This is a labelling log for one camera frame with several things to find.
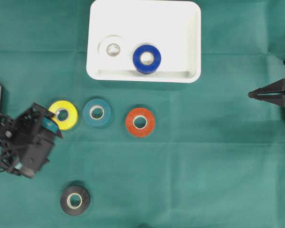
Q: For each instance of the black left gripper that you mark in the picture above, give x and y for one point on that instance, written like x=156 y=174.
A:
x=35 y=117

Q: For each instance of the yellow tape roll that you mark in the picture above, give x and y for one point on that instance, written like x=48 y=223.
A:
x=65 y=114

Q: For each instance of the black tape roll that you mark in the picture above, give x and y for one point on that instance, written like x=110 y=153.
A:
x=65 y=200

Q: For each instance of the white tape roll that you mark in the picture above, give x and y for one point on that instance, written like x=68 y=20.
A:
x=111 y=47

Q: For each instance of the blue tape roll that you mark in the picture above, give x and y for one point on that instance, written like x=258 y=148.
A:
x=140 y=66

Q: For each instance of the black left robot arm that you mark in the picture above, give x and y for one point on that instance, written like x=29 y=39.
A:
x=27 y=141

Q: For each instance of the green tape roll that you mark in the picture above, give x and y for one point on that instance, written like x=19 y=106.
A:
x=96 y=112

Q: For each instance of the orange tape roll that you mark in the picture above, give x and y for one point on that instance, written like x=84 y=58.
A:
x=133 y=115

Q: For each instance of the white plastic case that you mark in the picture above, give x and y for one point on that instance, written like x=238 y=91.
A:
x=173 y=27

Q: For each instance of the green table cloth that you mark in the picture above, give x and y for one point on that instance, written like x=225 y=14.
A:
x=215 y=159

